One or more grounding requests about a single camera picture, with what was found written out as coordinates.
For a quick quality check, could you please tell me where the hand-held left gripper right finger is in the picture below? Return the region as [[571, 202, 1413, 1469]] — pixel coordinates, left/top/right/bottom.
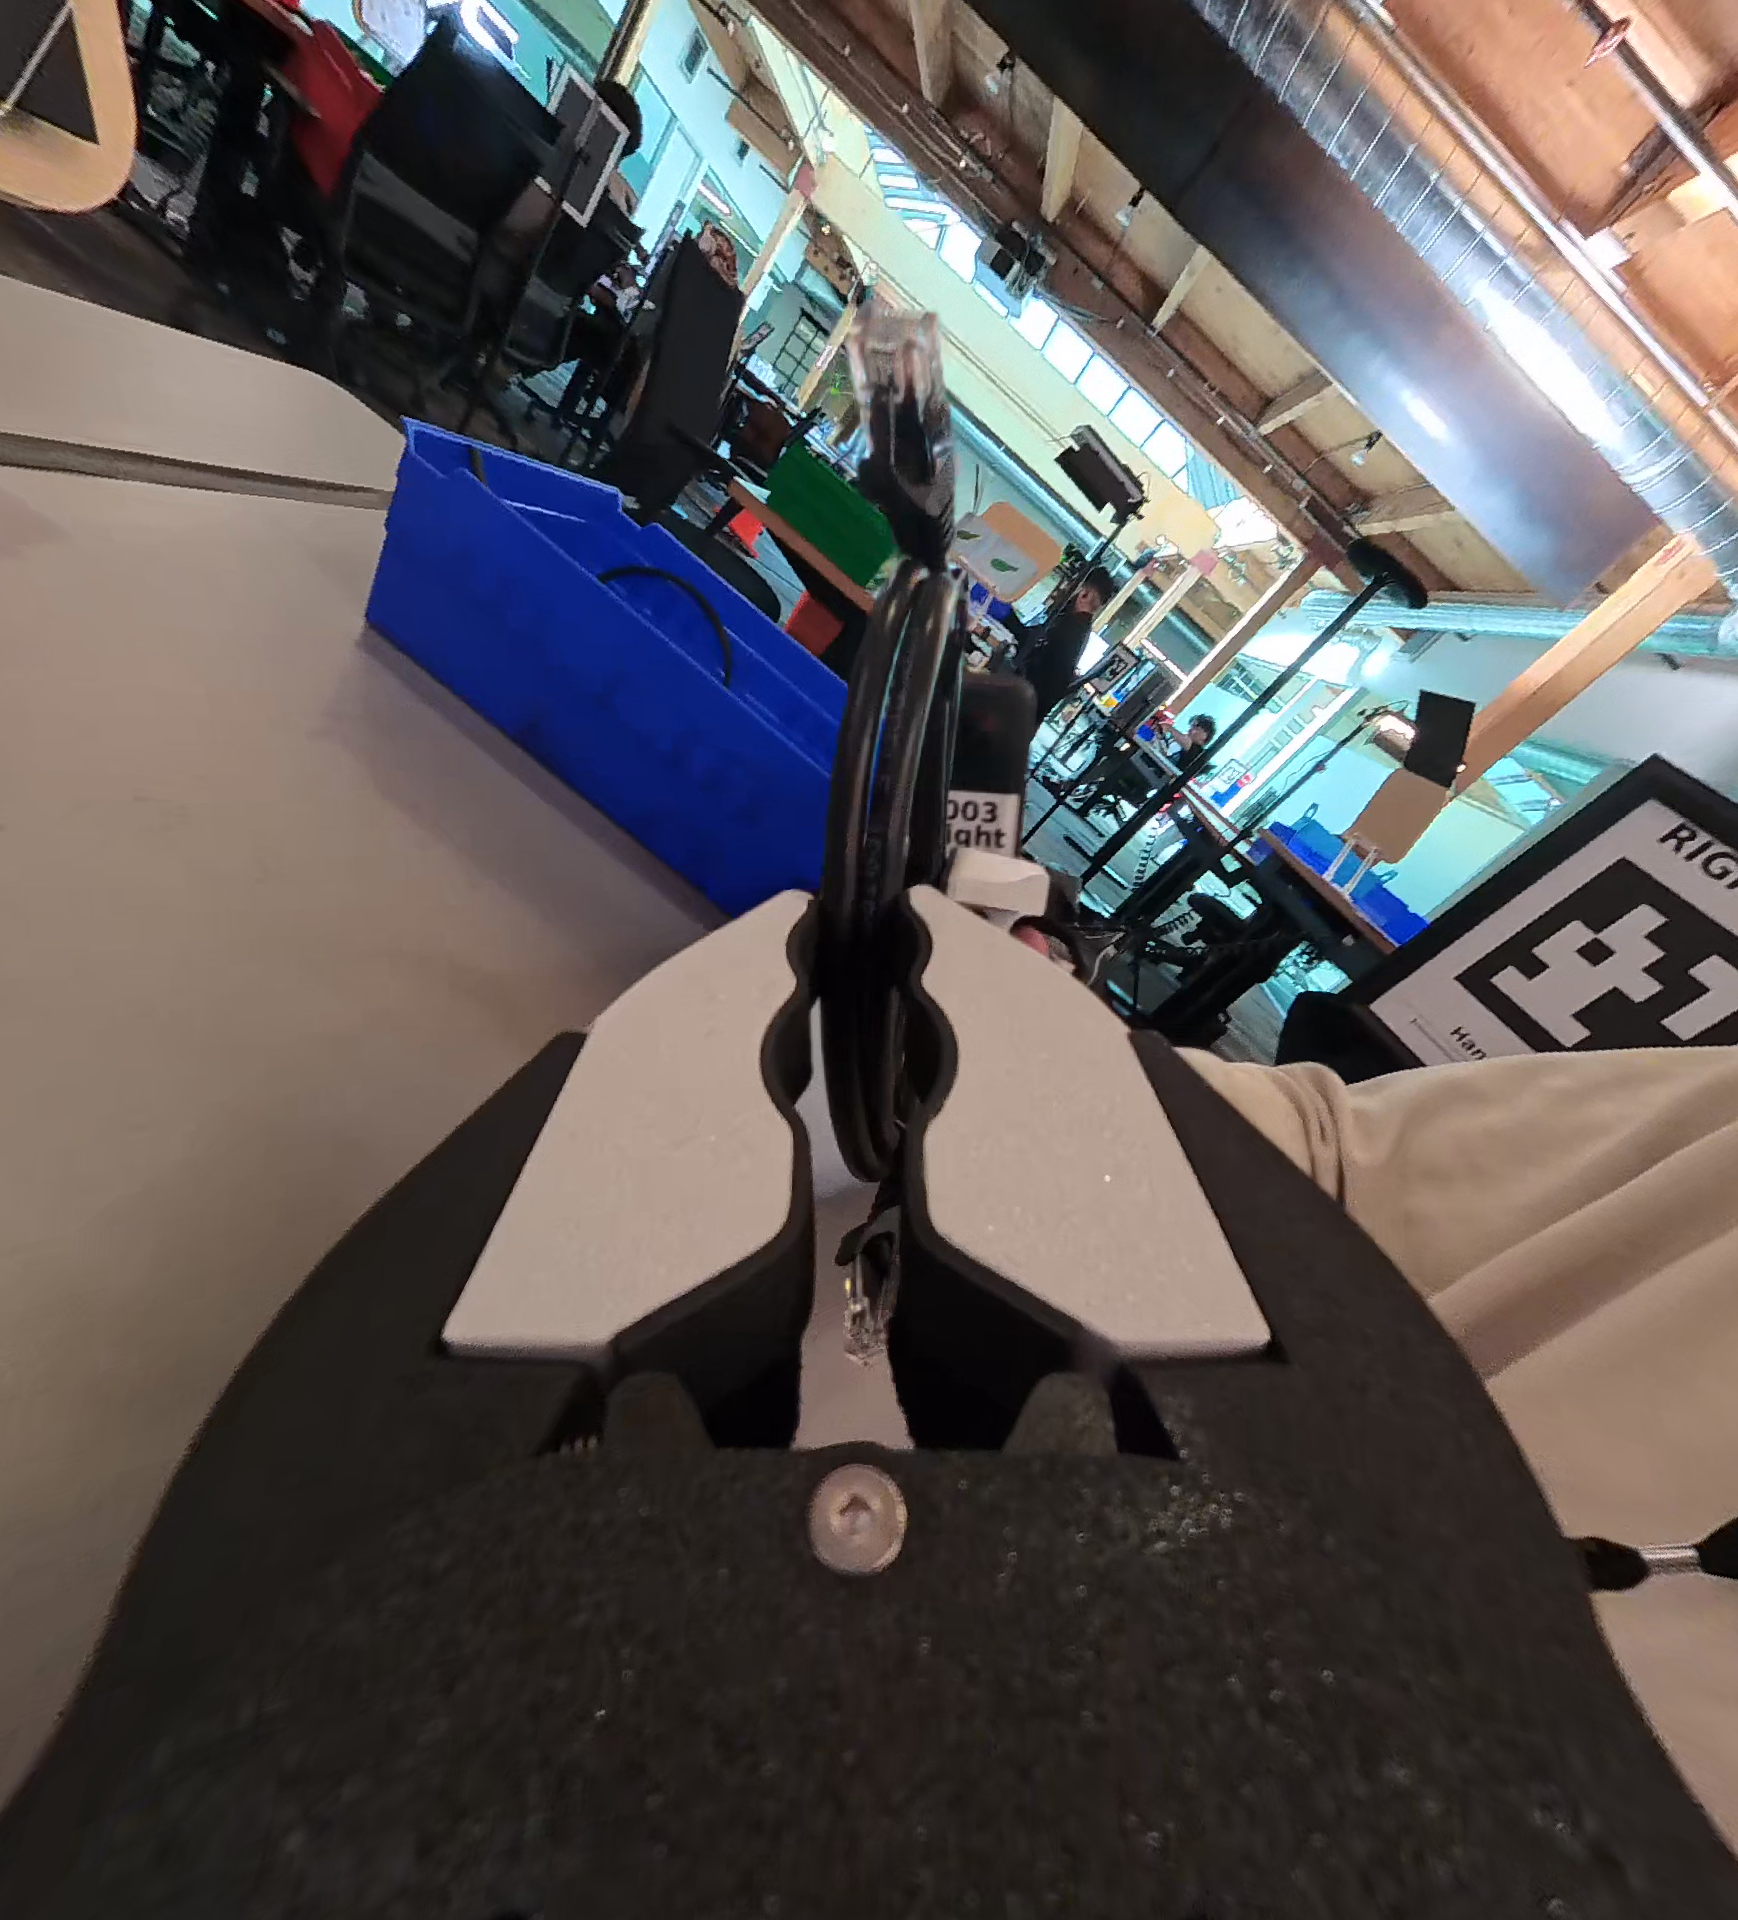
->
[[892, 882, 1273, 1446]]

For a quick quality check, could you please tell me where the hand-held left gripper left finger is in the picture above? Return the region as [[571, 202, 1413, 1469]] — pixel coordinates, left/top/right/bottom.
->
[[441, 889, 824, 1446]]

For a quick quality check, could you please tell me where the black ethernet cable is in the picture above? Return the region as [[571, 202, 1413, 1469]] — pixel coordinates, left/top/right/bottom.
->
[[821, 291, 964, 1370]]

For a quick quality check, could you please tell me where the blue plastic bin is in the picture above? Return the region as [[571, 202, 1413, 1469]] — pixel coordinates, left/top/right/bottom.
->
[[363, 417, 889, 921]]

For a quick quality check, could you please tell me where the person's right forearm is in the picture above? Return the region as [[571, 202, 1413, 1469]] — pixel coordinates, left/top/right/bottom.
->
[[1182, 1039, 1738, 1352]]

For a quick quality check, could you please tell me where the grey desk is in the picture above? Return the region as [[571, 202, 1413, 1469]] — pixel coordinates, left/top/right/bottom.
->
[[0, 245, 408, 497], [0, 450, 734, 1914]]

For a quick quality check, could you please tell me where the wooden board with green leaf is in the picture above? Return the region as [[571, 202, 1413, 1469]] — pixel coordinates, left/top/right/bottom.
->
[[959, 503, 1066, 605]]

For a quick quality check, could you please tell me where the wooden table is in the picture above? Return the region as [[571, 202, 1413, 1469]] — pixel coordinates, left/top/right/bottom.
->
[[727, 476, 886, 669]]

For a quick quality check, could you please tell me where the green plastic bin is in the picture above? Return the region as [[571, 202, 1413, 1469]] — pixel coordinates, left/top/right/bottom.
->
[[765, 443, 896, 579]]

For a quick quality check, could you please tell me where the black hanging monitor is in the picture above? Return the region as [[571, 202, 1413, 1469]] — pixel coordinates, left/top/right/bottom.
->
[[1055, 425, 1149, 515]]

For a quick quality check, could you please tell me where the black floor lamp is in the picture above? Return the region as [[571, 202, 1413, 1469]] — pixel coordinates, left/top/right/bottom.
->
[[1080, 536, 1431, 890]]

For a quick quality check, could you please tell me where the black box on stand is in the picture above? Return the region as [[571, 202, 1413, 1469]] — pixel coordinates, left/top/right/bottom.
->
[[1402, 691, 1479, 788]]

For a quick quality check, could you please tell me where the black office chair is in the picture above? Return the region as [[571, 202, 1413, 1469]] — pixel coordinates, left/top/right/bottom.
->
[[607, 239, 789, 621], [329, 17, 618, 436]]

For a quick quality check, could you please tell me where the black ceiling panel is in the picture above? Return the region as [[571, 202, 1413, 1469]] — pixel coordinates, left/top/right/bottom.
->
[[959, 0, 1659, 603]]

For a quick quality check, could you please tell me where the framed marker board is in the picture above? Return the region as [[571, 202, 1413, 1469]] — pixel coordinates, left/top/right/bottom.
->
[[1342, 754, 1738, 1073]]

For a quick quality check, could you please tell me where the wood-framed black screen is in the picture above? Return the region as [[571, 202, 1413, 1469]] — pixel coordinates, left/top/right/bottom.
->
[[0, 0, 138, 214]]

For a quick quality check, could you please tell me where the thin black cable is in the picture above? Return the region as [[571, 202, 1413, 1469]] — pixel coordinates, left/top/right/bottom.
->
[[598, 565, 737, 687]]

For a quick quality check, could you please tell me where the silver air duct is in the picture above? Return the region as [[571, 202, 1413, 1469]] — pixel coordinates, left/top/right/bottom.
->
[[1184, 0, 1738, 662]]

